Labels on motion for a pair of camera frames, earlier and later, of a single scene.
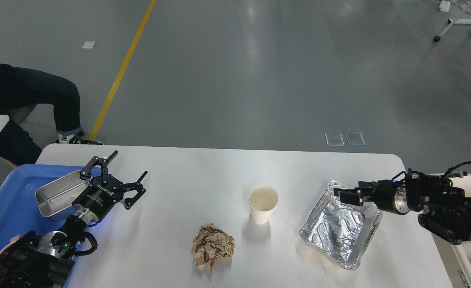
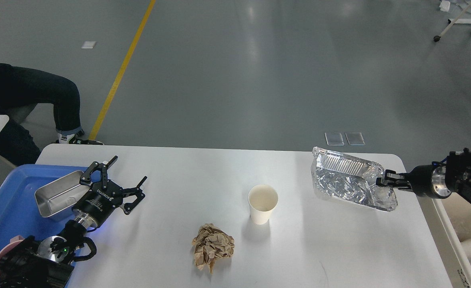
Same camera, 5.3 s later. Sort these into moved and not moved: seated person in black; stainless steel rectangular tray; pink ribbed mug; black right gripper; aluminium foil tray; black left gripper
Moved: black right gripper; aluminium foil tray
Not moved: pink ribbed mug; black left gripper; seated person in black; stainless steel rectangular tray
